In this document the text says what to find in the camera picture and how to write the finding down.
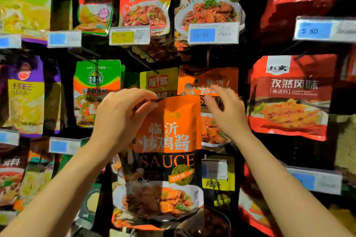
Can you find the stack of pale olive packets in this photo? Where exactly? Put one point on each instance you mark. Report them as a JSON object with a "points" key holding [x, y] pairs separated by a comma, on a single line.
{"points": [[345, 145]]}

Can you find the person's left forearm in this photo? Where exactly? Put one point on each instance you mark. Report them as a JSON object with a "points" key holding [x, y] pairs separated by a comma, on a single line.
{"points": [[55, 195]]}

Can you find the stack of green orange packets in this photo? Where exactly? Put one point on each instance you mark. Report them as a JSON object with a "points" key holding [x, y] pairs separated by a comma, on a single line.
{"points": [[94, 78]]}

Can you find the stack of dark green packets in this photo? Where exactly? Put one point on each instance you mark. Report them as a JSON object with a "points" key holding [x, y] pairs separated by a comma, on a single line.
{"points": [[89, 203]]}

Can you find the stack of red white packets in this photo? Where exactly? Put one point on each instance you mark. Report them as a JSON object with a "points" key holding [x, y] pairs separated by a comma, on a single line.
{"points": [[292, 98]]}

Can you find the stack of small green packets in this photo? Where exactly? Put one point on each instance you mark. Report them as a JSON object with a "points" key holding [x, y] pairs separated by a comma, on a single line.
{"points": [[96, 11]]}

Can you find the person's right forearm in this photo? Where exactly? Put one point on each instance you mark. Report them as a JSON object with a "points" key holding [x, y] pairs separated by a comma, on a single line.
{"points": [[283, 189]]}

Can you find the person's right hand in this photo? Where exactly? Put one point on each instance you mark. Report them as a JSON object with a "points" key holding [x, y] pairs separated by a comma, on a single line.
{"points": [[230, 117]]}

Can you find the person's left hand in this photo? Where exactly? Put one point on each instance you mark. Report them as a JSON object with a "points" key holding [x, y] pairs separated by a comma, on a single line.
{"points": [[119, 123]]}

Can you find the black display shelf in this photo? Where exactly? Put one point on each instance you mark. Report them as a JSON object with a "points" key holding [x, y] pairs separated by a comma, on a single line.
{"points": [[278, 153]]}

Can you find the stack of red soup packets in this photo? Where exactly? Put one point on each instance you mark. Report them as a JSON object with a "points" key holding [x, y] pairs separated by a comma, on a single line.
{"points": [[11, 181]]}

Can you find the stack of green chef packets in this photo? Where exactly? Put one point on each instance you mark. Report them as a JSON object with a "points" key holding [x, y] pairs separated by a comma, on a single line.
{"points": [[208, 3]]}

